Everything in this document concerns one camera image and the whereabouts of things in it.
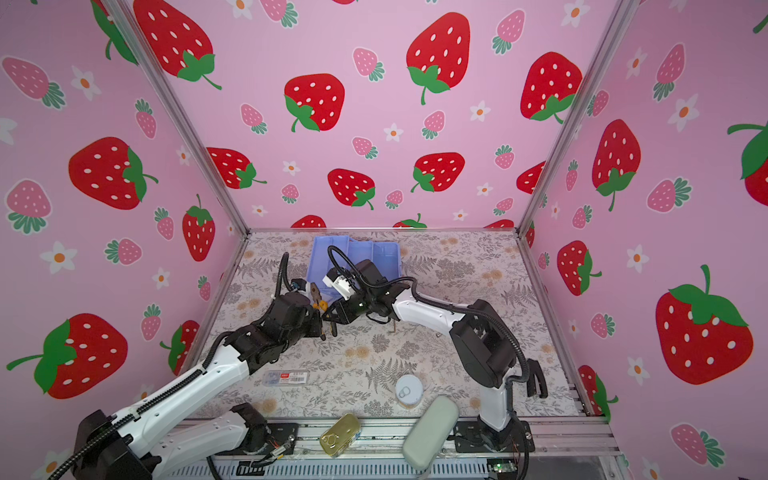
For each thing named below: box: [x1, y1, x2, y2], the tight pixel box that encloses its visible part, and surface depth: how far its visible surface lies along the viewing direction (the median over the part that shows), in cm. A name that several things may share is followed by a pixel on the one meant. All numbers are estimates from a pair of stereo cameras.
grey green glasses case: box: [402, 395, 460, 470], surface depth 74 cm
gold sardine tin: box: [319, 413, 361, 457], surface depth 73 cm
